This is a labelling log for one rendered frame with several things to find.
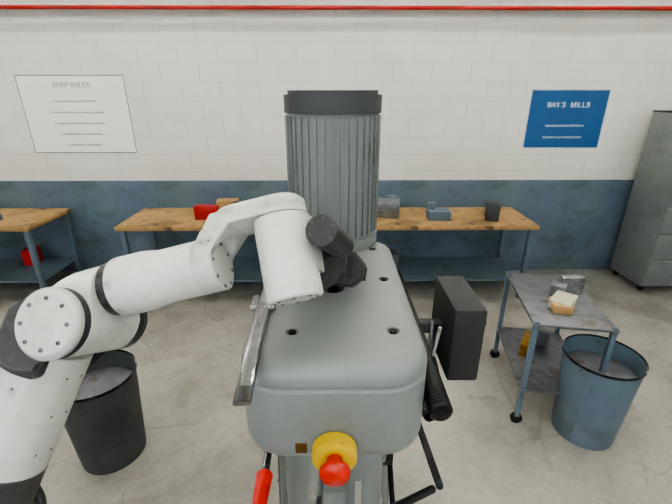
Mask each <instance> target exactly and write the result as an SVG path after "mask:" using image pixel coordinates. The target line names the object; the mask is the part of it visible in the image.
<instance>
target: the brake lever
mask: <svg viewBox="0 0 672 504"><path fill-rule="evenodd" d="M271 459H272V453H269V452H267V451H265V453H264V458H263V463H262V469H261V470H259V471H258V472H257V473H256V479H255V486H254V493H253V500H252V504H267V502H268V497H269V492H270V487H271V483H272V478H273V474H272V472H271V471H270V465H271Z"/></svg>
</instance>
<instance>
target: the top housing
mask: <svg viewBox="0 0 672 504"><path fill-rule="evenodd" d="M356 253H357V254H359V256H360V257H361V258H362V259H363V261H364V262H365V263H366V267H367V274H366V281H362V282H360V283H359V284H358V285H357V286H355V287H354V288H352V287H344V286H340V292H338V293H329V292H328V289H326V290H323V291H324V293H323V295H321V296H319V297H317V298H314V299H312V300H307V301H302V302H300V303H293V304H287V305H284V306H281V305H280V306H276V310H275V311H269V315H268V320H267V325H266V330H265V335H264V340H263V345H262V350H261V355H260V360H259V366H258V371H257V376H256V381H255V386H254V391H253V396H252V401H251V405H248V406H246V415H247V424H248V430H249V433H250V435H251V437H252V439H253V440H254V442H255V443H256V444H257V445H258V446H259V447H261V448H262V449H263V450H265V451H267V452H269V453H272V454H276V455H285V456H292V455H312V447H313V443H314V441H315V440H316V439H317V438H318V437H319V436H321V435H323V434H325V433H328V432H341V433H344V434H347V435H349V436H350V437H351V438H352V439H353V440H354V441H355V443H356V446H357V455H386V454H393V453H397V452H400V451H402V450H404V449H405V448H407V447H408V446H409V445H410V444H411V443H413V441H414V440H415V439H416V437H417V435H418V433H419V430H420V426H421V417H422V408H423V398H424V388H425V379H426V369H427V360H428V359H427V352H426V348H425V345H424V343H423V340H422V337H421V334H420V332H419V329H418V326H417V323H416V321H415V318H414V315H413V312H412V310H411V307H410V304H409V301H408V299H407V296H406V293H405V290H404V288H403V285H402V282H401V279H400V276H399V274H398V271H397V268H396V265H395V263H394V260H393V257H392V254H391V252H390V250H389V248H388V247H387V246H386V245H384V244H382V243H379V242H375V243H374V244H372V245H371V246H370V247H368V248H366V249H364V250H361V251H357V252H356ZM296 443H307V453H296V451H295V444H296Z"/></svg>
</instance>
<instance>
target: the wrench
mask: <svg viewBox="0 0 672 504"><path fill-rule="evenodd" d="M259 300H260V298H259V295H253V299H252V302H251V307H250V311H256V312H255V316H254V320H253V323H252V327H251V331H250V335H249V339H248V343H247V347H246V351H245V355H244V359H243V362H242V366H241V370H240V374H239V378H238V382H237V386H236V390H235V394H234V397H233V401H232V403H233V406H248V405H251V401H252V396H253V391H254V386H255V381H256V376H257V371H258V366H259V360H260V355H261V350H262V345H263V340H264V335H265V330H266V325H267V320H268V315H269V311H275V310H276V306H269V305H268V304H259Z"/></svg>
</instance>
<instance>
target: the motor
mask: <svg viewBox="0 0 672 504"><path fill-rule="evenodd" d="M283 97H284V113H287V115H285V134H286V156H287V178H288V192H289V193H295V194H297V195H299V196H301V197H302V198H303V199H304V200H305V204H306V208H307V213H308V214H309V215H310V216H311V217H314V216H316V215H320V214H324V215H328V216H330V217H331V218H332V219H333V220H334V221H335V222H336V223H337V224H338V225H339V226H341V227H342V228H343V229H344V230H345V231H346V232H347V233H348V234H349V235H350V236H351V237H352V239H353V242H354V248H353V251H352V252H357V251H361V250H364V249H366V248H368V247H370V246H371V245H372V244H374V243H375V241H376V237H377V205H378V181H379V156H380V131H381V115H379V113H381V112H382V94H378V90H287V94H284V95H283Z"/></svg>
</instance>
